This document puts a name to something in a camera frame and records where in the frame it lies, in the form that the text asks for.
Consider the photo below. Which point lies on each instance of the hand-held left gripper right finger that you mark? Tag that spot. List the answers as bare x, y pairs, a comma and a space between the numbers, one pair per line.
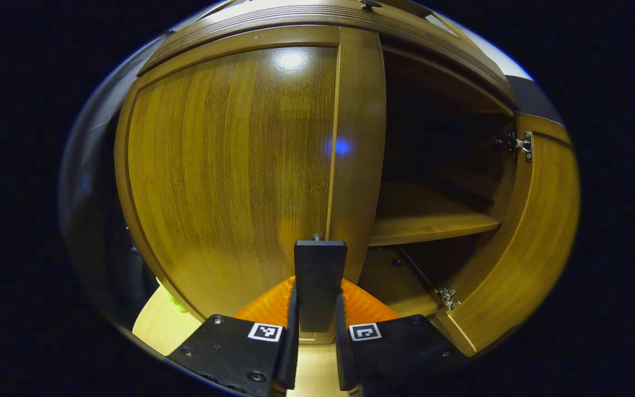
400, 353

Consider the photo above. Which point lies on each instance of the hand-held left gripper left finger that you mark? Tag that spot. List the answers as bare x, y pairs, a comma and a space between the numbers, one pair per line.
240, 347

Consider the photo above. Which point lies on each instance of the wooden shoe cabinet door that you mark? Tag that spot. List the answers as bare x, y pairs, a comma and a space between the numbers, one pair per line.
532, 237
229, 165

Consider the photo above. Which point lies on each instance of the wooden double-door shoe cabinet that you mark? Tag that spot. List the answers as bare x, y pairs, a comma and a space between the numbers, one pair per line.
433, 71

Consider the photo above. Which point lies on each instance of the metal door hinge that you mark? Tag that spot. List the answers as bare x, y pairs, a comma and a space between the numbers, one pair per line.
448, 298
518, 145

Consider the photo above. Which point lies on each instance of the green toy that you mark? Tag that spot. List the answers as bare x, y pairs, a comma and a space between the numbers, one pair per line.
173, 298

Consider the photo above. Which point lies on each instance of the wooden inner shelf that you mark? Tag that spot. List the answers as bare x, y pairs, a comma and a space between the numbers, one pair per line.
422, 220

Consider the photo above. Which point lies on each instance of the black round drawer knob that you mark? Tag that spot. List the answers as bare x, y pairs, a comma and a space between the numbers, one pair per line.
370, 4

